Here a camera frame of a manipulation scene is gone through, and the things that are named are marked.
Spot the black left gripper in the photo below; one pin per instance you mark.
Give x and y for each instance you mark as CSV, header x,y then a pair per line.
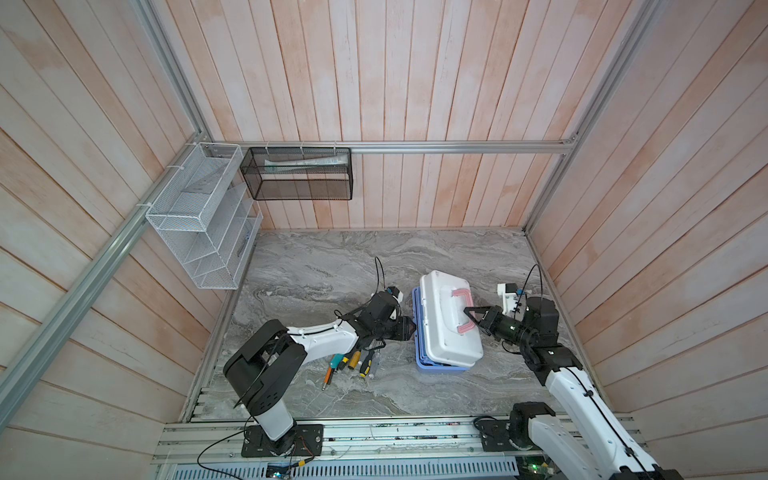
x,y
403,332

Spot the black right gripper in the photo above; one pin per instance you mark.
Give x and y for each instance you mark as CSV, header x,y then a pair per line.
x,y
489,318

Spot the white and blue tool box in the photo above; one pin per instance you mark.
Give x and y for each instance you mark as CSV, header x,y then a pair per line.
x,y
446,340

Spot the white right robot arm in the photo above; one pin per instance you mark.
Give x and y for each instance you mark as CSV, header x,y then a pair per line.
x,y
607,450

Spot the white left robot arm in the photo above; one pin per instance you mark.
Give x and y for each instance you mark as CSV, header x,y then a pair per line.
x,y
263,368

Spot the teal utility knife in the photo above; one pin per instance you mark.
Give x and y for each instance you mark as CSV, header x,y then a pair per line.
x,y
338,360

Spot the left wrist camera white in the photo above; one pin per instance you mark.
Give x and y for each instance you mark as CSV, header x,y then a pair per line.
x,y
396,293

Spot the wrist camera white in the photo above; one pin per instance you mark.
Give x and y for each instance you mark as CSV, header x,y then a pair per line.
x,y
396,293
510,296

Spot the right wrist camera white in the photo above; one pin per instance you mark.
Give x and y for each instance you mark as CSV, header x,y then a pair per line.
x,y
510,296

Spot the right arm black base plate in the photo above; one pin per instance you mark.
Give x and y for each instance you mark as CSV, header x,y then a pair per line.
x,y
494,435

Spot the white ventilated cable duct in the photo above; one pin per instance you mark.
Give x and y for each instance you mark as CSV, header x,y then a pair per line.
x,y
494,467

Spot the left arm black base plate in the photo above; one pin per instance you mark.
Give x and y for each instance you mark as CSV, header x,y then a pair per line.
x,y
301,440

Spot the aluminium frame horizontal bar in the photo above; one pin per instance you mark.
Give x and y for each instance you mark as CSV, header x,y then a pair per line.
x,y
425,147

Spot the black wire mesh basket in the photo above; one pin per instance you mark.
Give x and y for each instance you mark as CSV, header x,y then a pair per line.
x,y
298,173

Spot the white wire mesh shelf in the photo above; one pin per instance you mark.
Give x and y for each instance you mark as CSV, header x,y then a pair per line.
x,y
206,219

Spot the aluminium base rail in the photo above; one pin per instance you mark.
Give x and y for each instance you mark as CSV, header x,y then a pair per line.
x,y
345,439

